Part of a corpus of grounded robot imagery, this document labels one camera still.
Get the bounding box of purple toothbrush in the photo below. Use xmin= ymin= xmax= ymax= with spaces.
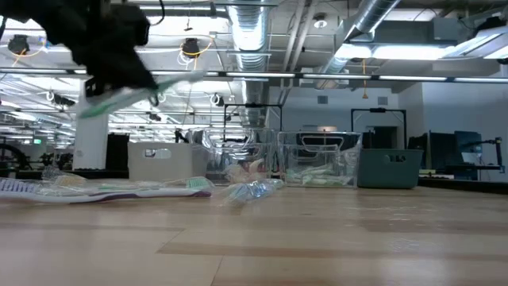
xmin=0 ymin=177 xmax=214 ymax=205

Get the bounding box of silver spiral air duct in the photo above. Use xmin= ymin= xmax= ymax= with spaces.
xmin=317 ymin=0 xmax=402 ymax=76
xmin=226 ymin=0 xmax=275 ymax=130

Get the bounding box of grey ceiling pipe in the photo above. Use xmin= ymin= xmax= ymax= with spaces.
xmin=138 ymin=0 xmax=229 ymax=19

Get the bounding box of blue toothbrush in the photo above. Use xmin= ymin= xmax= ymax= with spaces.
xmin=221 ymin=178 xmax=285 ymax=207

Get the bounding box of yellow hanging cord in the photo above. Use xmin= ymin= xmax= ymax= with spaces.
xmin=360 ymin=59 xmax=369 ymax=100

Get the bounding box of clear plastic bin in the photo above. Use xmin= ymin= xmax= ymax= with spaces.
xmin=275 ymin=130 xmax=363 ymax=188
xmin=190 ymin=127 xmax=279 ymax=186

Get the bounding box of black ceiling cable reel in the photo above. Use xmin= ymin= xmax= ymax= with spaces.
xmin=7 ymin=34 xmax=44 ymax=67
xmin=180 ymin=37 xmax=215 ymax=67

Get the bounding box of green toothbrush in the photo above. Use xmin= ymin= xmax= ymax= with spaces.
xmin=98 ymin=176 xmax=214 ymax=191
xmin=286 ymin=164 xmax=338 ymax=179
xmin=78 ymin=71 xmax=206 ymax=120
xmin=311 ymin=176 xmax=355 ymax=187

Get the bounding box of ceiling light panel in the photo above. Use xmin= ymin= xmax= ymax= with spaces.
xmin=335 ymin=42 xmax=457 ymax=60

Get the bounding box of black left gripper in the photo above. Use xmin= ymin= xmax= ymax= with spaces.
xmin=47 ymin=0 xmax=160 ymax=99

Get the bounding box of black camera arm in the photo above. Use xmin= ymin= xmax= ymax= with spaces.
xmin=460 ymin=137 xmax=504 ymax=160

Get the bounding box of long LED light bar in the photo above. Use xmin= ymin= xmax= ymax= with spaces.
xmin=0 ymin=68 xmax=508 ymax=83

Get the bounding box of black cabinet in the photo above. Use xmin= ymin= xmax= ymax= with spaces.
xmin=106 ymin=133 xmax=130 ymax=172

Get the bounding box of teal plastic bin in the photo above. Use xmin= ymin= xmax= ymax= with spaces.
xmin=356 ymin=148 xmax=423 ymax=189

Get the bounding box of black workbench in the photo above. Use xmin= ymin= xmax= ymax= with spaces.
xmin=0 ymin=168 xmax=129 ymax=180

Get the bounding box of white plastic bin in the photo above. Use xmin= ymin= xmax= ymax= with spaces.
xmin=127 ymin=141 xmax=210 ymax=182

